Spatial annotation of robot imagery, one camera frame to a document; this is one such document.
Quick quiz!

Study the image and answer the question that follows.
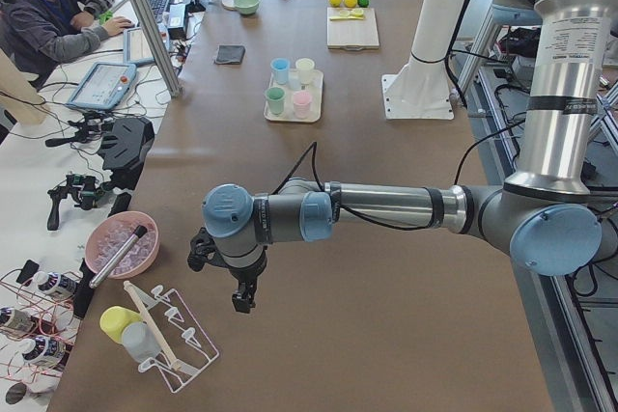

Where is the folded grey cloth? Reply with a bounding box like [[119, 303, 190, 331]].
[[214, 44, 245, 65]]

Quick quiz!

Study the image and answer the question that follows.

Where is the blue teach pendant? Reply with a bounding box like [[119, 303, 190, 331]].
[[66, 63, 137, 111]]

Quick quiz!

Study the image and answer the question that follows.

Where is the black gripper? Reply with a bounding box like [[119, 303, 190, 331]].
[[228, 257, 267, 314]]

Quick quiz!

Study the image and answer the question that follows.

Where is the clear cup on rack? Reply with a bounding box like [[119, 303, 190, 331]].
[[121, 321, 161, 363]]

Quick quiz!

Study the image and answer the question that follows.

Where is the wooden cutting board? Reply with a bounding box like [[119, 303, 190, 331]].
[[326, 7, 379, 50]]

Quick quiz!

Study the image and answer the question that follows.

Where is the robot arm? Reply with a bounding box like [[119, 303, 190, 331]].
[[187, 0, 617, 313]]

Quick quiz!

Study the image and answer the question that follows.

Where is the yellow cup on rack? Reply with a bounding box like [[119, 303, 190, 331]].
[[99, 306, 142, 343]]

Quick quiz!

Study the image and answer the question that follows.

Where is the metal ice scoop handle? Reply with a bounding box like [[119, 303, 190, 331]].
[[89, 225, 148, 288]]

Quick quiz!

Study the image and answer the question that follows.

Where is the seated person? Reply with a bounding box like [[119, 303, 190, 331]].
[[2, 0, 134, 89]]

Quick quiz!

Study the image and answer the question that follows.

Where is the green plastic cup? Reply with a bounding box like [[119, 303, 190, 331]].
[[265, 87, 286, 116]]

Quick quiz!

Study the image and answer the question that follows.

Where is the pink bowl with ice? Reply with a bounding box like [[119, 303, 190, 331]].
[[84, 210, 161, 281]]

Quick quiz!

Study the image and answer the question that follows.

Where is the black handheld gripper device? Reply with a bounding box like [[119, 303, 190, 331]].
[[46, 174, 113, 231]]

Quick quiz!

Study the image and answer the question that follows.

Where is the blue plastic cup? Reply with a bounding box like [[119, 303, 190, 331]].
[[270, 58, 290, 85]]

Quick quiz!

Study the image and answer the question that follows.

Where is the aluminium frame post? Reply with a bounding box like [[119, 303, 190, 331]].
[[129, 0, 183, 97]]

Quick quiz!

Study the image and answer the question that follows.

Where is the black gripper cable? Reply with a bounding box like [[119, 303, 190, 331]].
[[269, 141, 435, 233]]

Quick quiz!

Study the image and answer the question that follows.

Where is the lower whole lemon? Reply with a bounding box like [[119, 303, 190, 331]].
[[342, 0, 358, 9]]

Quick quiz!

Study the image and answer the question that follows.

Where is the white wire cup rack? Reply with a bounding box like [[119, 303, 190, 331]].
[[124, 281, 220, 394]]

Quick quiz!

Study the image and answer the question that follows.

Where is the cream rabbit tray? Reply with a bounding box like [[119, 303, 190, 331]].
[[264, 69, 323, 124]]

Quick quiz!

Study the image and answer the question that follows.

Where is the yellow plastic knife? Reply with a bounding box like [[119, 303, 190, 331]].
[[328, 15, 365, 21]]

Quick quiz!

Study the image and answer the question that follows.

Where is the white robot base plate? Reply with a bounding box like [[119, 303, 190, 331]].
[[381, 72, 454, 120]]

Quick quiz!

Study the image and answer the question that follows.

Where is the green plastic bowl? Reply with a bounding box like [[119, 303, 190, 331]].
[[234, 0, 261, 15]]

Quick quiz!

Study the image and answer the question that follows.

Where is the pink plastic cup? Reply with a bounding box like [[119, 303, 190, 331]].
[[292, 90, 313, 120]]

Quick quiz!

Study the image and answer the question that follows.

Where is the pale yellow plastic cup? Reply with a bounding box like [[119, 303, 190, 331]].
[[295, 57, 315, 85]]

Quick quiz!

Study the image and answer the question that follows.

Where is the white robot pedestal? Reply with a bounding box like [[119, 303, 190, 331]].
[[396, 0, 467, 95]]

